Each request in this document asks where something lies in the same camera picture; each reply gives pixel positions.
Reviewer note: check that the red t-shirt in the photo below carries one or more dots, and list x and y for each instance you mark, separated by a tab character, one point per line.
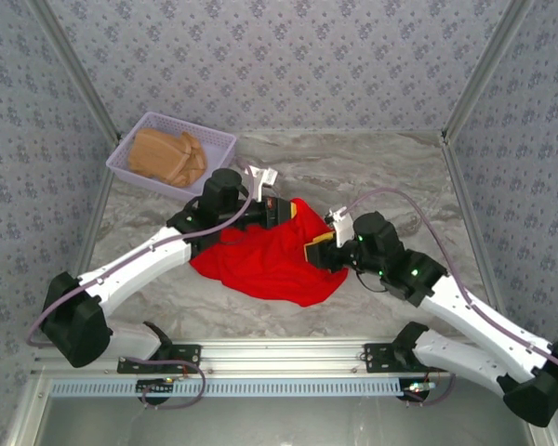
269	260

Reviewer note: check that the aluminium mounting rail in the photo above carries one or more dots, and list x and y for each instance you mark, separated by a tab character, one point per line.
283	355

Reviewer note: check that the grey metal lower panel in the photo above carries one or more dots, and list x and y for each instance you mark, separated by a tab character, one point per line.
283	423

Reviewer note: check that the lavender plastic basket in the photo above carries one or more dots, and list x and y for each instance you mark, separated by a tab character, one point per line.
212	148

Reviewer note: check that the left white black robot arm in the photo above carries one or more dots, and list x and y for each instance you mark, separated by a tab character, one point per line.
135	269

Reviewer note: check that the folded tan garment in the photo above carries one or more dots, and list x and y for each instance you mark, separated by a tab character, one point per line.
158	155

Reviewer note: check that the aluminium table side rail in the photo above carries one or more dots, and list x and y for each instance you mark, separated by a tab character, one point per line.
90	232
465	186

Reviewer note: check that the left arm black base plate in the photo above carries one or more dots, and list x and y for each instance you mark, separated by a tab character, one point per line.
186	360

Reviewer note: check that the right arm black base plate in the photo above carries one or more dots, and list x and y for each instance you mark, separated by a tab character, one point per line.
376	360

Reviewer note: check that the aluminium frame post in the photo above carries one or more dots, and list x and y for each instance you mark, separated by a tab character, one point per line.
486	69
78	69

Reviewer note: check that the small black controller board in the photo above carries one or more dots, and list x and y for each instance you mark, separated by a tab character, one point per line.
416	389
153	388

